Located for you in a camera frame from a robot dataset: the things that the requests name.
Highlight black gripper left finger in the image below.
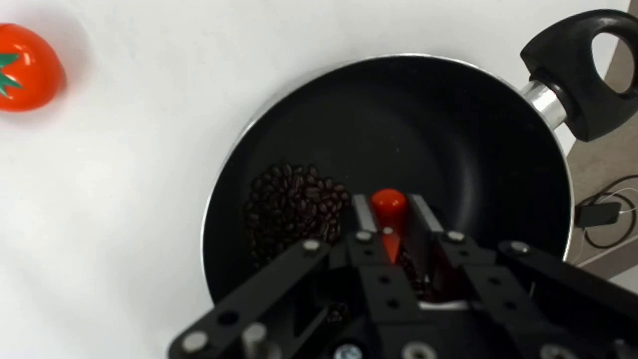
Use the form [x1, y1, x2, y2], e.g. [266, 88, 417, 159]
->
[340, 193, 417, 315]

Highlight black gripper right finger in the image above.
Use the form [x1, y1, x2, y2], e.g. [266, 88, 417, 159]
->
[405, 193, 527, 315]

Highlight dark brown beans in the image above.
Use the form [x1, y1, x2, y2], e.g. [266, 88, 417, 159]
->
[244, 161, 467, 323]

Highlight black pot with loop handles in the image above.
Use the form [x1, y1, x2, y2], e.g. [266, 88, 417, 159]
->
[200, 8, 638, 309]

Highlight red toy tomato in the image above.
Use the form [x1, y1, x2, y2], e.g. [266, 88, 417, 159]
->
[0, 22, 68, 113]

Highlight black power cable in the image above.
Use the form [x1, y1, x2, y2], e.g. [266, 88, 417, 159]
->
[575, 175, 638, 251]

